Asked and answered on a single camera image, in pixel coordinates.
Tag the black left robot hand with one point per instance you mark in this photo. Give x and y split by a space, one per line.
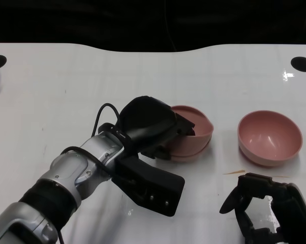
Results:
145 119

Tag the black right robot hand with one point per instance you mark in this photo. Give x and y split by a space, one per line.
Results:
292 203

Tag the pink plastic bowl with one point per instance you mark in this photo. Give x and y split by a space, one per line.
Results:
268 137
188 158
201 127

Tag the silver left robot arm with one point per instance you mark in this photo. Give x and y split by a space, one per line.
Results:
71 170

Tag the small orange wood splinter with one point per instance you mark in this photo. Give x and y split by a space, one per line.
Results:
235 171

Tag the black backdrop cloth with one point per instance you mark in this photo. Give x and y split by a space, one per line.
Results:
66 20

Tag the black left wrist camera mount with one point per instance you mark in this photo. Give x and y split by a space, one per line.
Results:
155 185

